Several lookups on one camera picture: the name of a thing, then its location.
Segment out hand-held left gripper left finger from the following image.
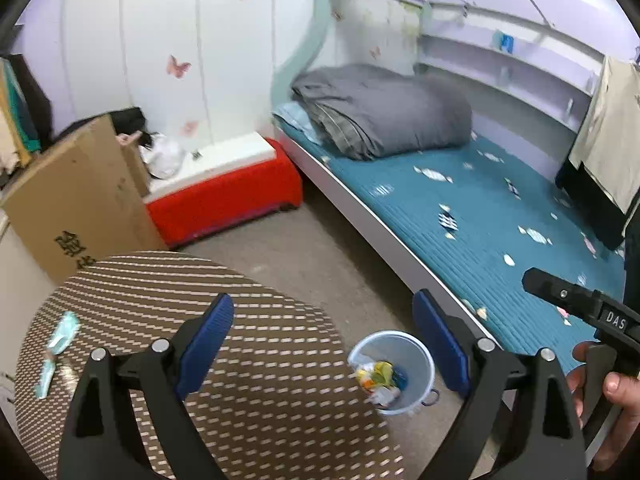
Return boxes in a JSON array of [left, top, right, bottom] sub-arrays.
[[56, 292, 236, 480]]

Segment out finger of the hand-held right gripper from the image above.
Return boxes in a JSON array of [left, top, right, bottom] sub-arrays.
[[521, 267, 603, 322]]

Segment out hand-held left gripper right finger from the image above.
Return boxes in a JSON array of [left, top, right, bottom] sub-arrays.
[[412, 289, 588, 480]]

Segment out light blue plastic bin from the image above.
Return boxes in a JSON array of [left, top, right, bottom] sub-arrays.
[[347, 330, 441, 416]]

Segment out yellow snack packet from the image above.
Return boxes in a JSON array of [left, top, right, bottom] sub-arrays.
[[357, 360, 393, 383]]

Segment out teal grey snack wrapper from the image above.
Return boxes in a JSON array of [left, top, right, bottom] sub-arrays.
[[34, 310, 82, 401]]

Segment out person's right hand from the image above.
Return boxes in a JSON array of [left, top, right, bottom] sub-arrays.
[[565, 341, 640, 428]]

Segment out round brown dotted table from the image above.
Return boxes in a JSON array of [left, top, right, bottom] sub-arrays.
[[14, 250, 406, 480]]

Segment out black hanging garment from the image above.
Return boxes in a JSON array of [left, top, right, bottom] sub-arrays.
[[554, 160, 632, 252]]

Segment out bed with teal sheet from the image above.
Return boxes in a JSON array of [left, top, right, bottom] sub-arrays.
[[270, 105, 631, 466]]

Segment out red storage box white lid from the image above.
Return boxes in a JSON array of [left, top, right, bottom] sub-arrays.
[[142, 131, 304, 251]]

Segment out beige hanging garment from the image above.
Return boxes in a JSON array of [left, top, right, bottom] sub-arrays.
[[567, 55, 640, 216]]

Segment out large cardboard box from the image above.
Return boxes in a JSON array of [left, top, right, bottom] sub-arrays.
[[0, 114, 168, 286]]

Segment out white plastic bag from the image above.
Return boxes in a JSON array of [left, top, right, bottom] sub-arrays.
[[141, 132, 186, 180]]

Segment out grey folded blanket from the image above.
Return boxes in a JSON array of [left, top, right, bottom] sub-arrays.
[[291, 63, 473, 161]]

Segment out black cloth behind box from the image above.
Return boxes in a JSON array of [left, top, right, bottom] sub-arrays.
[[110, 106, 151, 148]]

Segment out teal striped pillow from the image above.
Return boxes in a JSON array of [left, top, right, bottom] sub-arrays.
[[272, 101, 326, 143]]

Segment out teal bag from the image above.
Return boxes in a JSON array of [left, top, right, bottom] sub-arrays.
[[7, 57, 43, 153]]

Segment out lilac wall shelf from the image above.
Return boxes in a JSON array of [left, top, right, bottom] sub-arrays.
[[415, 0, 608, 136]]

